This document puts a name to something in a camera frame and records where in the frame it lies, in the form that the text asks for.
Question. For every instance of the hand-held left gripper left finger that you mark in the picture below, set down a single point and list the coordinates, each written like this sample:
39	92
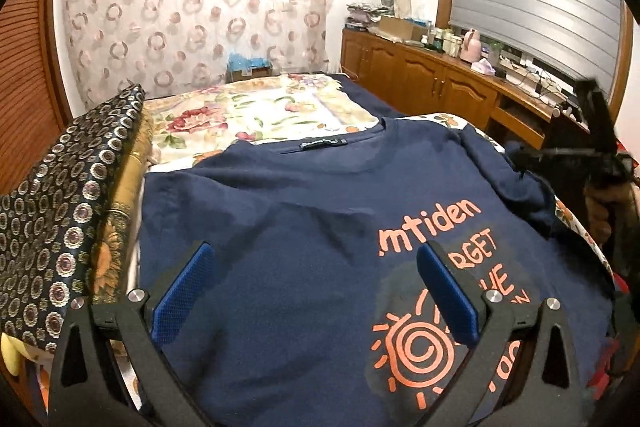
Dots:
182	292

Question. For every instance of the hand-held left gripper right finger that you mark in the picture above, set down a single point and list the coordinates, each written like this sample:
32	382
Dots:
450	297

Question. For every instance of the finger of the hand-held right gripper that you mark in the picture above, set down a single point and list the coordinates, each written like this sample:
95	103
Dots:
555	153

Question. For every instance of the navy printed t-shirt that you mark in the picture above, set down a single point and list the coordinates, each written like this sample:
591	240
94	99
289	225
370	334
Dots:
300	227

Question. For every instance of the person's right forearm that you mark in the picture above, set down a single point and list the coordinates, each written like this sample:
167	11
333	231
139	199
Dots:
612	207

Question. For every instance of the orange-fruit print bedsheet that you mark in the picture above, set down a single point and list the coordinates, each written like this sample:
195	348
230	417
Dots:
575	227

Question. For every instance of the golden sunflower pillow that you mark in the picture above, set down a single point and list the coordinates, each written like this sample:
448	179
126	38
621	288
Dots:
112	252

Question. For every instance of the pink tissue pack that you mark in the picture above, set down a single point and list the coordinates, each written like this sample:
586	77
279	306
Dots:
483	68

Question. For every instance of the pink thermos jug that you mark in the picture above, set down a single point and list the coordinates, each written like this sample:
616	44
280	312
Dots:
470	48

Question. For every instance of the dark circle-patterned cushion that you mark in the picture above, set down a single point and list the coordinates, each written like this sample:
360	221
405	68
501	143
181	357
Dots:
55	217

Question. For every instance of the wooden cabinet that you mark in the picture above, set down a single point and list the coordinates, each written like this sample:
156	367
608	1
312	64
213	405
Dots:
415	72

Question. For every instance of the floral fleece blanket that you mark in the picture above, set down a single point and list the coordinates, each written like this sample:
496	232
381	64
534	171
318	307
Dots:
225	117

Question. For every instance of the yellow soft toy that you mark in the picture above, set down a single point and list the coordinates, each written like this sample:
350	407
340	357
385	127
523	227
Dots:
10	354

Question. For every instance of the cardboard box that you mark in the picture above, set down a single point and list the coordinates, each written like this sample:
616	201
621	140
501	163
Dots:
400	27

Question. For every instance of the pile of folded cloths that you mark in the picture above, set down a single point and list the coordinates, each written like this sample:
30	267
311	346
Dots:
367	13

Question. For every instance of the box of blue items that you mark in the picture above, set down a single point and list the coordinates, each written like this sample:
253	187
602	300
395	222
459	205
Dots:
248	66

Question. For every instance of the wooden louvered door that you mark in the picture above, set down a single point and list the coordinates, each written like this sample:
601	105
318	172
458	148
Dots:
27	72

